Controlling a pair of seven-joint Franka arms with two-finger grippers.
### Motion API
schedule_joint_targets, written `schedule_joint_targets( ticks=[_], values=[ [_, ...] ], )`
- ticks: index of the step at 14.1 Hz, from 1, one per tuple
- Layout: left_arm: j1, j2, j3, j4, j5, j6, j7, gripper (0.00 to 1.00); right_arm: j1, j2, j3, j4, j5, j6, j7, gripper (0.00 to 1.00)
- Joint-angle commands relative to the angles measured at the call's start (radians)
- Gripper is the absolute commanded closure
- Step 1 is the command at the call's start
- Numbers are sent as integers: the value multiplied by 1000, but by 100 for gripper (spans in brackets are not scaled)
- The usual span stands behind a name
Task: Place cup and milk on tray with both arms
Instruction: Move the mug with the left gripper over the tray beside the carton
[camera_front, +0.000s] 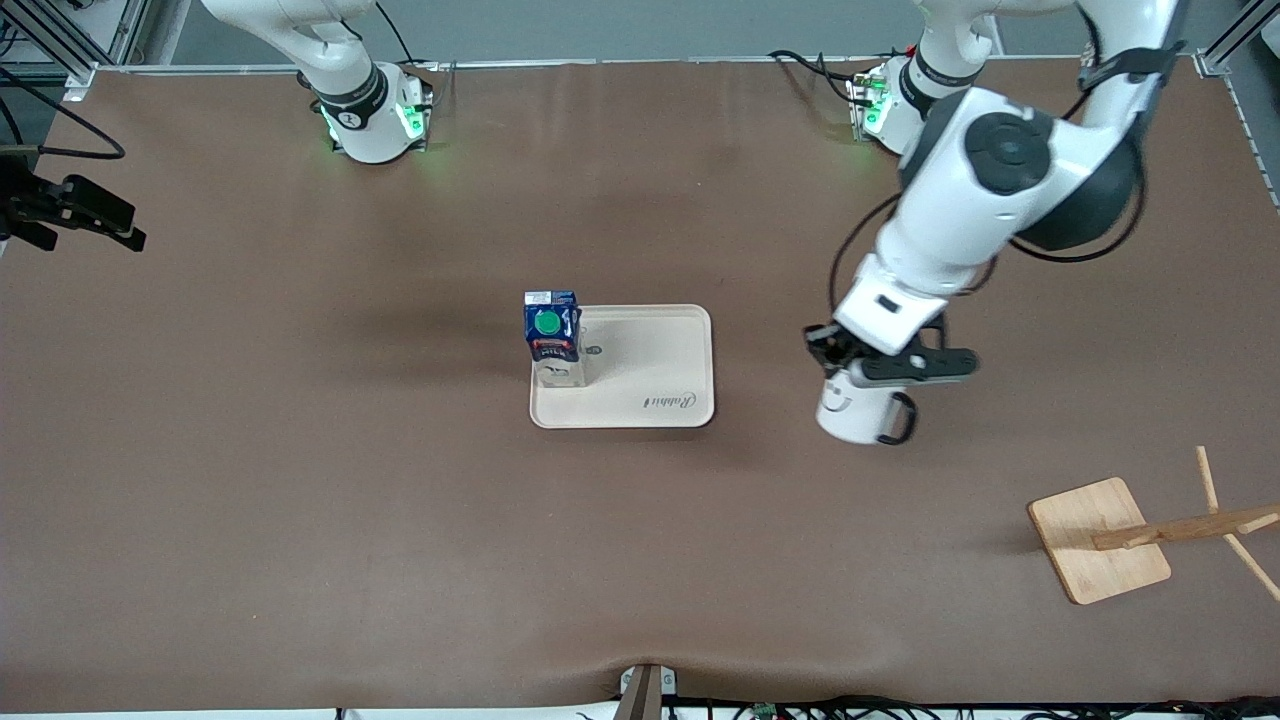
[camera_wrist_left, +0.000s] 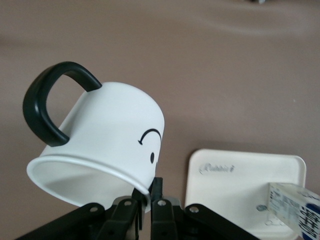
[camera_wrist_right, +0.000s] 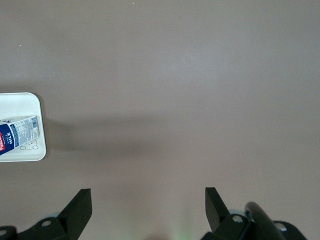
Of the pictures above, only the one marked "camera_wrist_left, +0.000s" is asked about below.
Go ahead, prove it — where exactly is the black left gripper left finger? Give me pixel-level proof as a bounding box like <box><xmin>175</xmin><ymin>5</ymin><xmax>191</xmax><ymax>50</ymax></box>
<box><xmin>101</xmin><ymin>187</ymin><xmax>151</xmax><ymax>240</ymax></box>

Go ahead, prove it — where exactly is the brown table mat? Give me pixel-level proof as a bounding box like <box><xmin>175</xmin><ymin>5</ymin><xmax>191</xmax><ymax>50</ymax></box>
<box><xmin>0</xmin><ymin>0</ymin><xmax>320</xmax><ymax>226</ymax></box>

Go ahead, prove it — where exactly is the white smiley face cup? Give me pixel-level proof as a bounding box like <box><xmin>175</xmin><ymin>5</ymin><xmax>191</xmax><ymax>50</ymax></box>
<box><xmin>22</xmin><ymin>61</ymin><xmax>166</xmax><ymax>214</ymax></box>

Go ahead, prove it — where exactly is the blue milk carton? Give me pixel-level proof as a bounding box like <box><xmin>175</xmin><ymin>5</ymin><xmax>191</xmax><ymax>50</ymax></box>
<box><xmin>266</xmin><ymin>181</ymin><xmax>320</xmax><ymax>240</ymax></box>

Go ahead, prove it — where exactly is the beige rabbit print tray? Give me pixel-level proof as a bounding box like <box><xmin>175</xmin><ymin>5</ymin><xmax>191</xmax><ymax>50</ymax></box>
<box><xmin>184</xmin><ymin>148</ymin><xmax>307</xmax><ymax>236</ymax></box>

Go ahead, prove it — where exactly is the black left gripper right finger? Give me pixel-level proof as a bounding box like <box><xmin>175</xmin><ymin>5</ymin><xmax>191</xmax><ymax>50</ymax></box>
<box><xmin>149</xmin><ymin>176</ymin><xmax>185</xmax><ymax>240</ymax></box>

